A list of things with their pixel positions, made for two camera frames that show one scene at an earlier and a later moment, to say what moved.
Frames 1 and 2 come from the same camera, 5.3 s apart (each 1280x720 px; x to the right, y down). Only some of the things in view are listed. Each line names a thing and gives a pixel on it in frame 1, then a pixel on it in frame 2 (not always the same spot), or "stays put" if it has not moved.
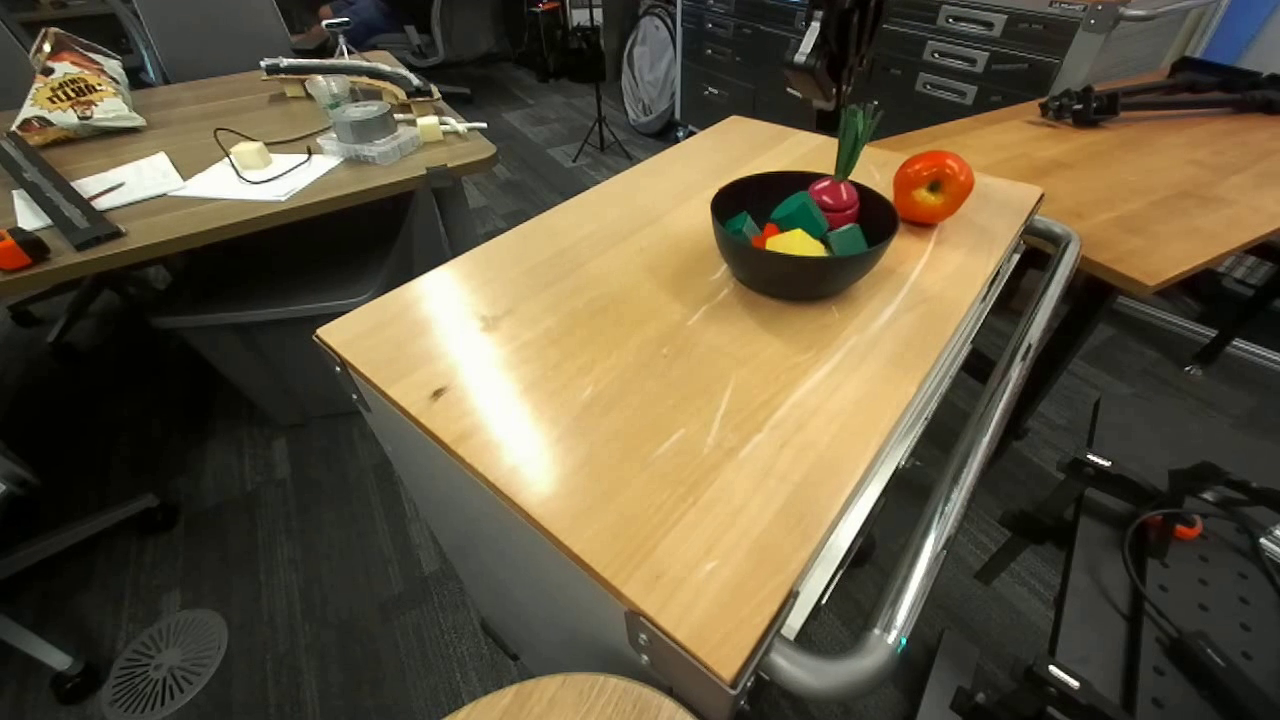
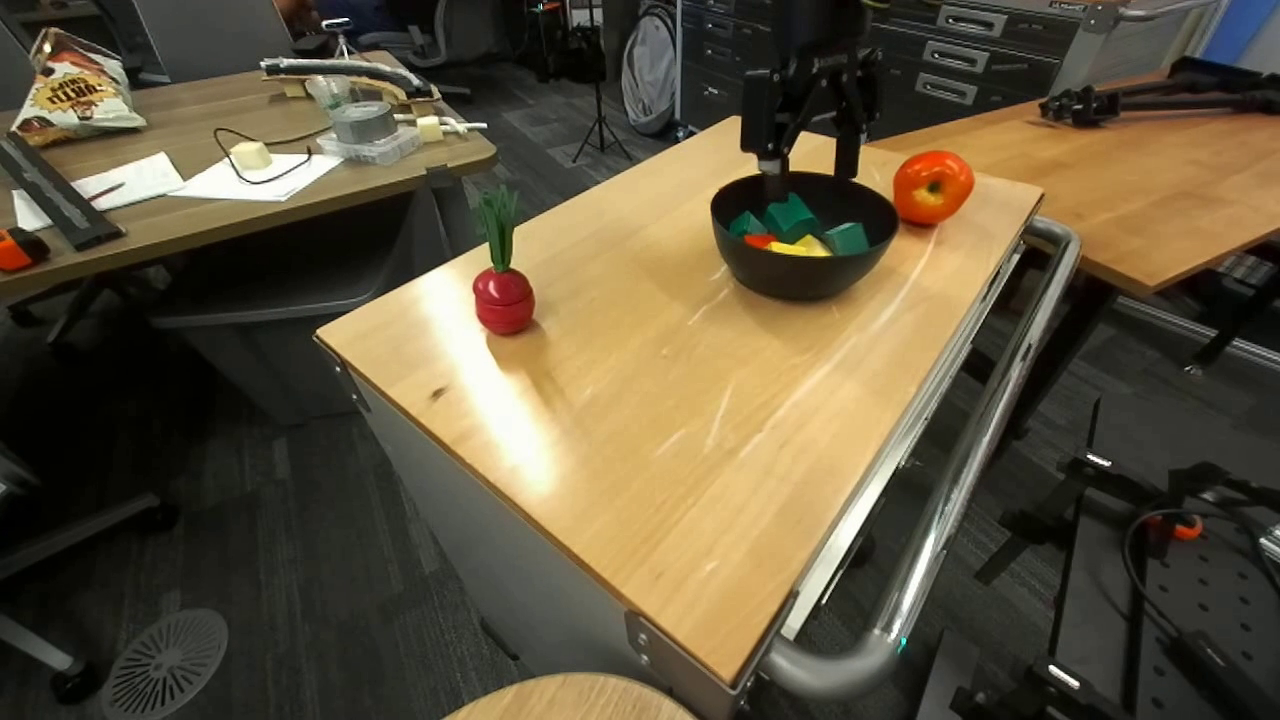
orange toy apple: (933, 184) stays put
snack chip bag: (73, 89) stays put
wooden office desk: (217, 155) stays put
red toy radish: (840, 195) → (501, 292)
